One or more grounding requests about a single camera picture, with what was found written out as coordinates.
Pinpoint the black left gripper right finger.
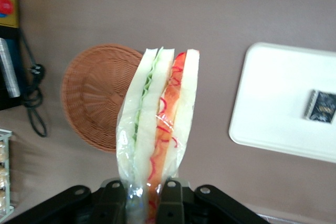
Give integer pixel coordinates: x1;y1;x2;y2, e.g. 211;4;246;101
156;178;184;224

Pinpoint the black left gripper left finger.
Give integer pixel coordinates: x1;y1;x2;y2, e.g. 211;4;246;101
91;178;127;224

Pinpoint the triangle sandwich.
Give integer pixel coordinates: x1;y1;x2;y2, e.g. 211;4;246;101
115;47;201;224

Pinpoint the brown wicker basket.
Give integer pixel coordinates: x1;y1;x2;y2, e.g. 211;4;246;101
60;43;144;154

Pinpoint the cream plastic tray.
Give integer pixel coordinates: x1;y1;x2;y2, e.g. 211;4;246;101
228;41;336;164

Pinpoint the small black card box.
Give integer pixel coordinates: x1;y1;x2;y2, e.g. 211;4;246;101
304;89;336;124

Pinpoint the black appliance yellow panel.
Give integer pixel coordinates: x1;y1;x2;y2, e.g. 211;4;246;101
0;0;29;111

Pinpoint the red emergency stop button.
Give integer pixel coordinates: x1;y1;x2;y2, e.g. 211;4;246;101
0;0;15;18

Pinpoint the white wire rack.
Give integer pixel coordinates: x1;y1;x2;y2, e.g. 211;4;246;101
0;129;15;216

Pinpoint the black power cable with plug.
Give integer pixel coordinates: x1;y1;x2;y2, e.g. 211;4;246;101
18;28;48;138

